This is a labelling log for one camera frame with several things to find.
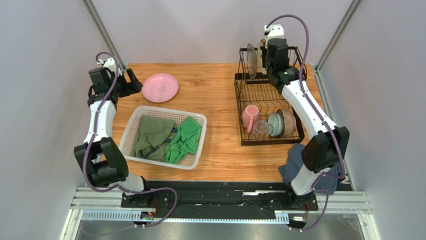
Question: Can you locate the pink plate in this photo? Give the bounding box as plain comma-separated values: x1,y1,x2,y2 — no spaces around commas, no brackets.
141,73,180,103

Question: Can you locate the cream patterned plate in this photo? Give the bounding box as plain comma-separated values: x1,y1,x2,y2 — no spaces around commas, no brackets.
257,38,267,75

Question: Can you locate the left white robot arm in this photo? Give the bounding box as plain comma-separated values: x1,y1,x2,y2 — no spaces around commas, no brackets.
73,67,147,199

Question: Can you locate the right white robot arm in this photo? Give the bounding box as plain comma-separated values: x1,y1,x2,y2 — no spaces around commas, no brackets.
264,38,350,209

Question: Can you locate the white plastic basket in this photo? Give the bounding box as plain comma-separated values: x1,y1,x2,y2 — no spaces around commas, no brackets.
118,105,207,170

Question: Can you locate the olive green cloth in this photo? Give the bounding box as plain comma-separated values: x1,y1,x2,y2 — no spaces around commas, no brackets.
129,115,178,163

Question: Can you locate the bright green cloth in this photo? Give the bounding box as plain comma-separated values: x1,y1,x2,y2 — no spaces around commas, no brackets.
165,117,202,164

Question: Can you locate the pink mug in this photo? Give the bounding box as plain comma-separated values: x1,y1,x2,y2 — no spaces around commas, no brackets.
241,104,260,134

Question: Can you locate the clear glass plate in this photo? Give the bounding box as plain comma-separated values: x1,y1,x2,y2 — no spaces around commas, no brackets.
246,43,258,81

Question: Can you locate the clear glass cup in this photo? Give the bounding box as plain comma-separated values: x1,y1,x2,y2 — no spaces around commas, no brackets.
249,120,270,141

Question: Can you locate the light green bowl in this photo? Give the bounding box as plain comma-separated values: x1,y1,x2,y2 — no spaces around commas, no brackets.
267,112,284,137

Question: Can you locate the brown speckled bowl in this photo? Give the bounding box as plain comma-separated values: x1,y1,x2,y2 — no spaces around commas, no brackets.
277,109,296,137

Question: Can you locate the dark blue cloth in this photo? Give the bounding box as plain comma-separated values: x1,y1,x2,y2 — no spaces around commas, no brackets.
278,143,345,195

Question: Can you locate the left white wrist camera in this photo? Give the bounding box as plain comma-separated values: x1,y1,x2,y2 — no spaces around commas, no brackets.
97,57,122,76

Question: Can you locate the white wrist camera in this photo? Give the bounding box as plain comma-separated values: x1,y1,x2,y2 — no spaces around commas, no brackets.
263,24,284,42
97,57,122,76

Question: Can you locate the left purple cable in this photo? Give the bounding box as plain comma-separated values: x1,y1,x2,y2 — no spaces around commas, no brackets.
81,51,178,229

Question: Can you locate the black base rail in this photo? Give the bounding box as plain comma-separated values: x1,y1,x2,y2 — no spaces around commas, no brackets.
120,180,319,221

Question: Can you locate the black wire dish rack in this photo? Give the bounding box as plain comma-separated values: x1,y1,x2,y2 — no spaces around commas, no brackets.
234,47,305,146

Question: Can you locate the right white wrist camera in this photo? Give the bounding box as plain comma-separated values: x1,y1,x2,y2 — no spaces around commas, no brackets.
263,24,284,42

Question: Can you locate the aluminium frame rail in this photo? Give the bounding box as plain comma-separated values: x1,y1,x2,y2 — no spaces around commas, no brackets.
60,187,380,240

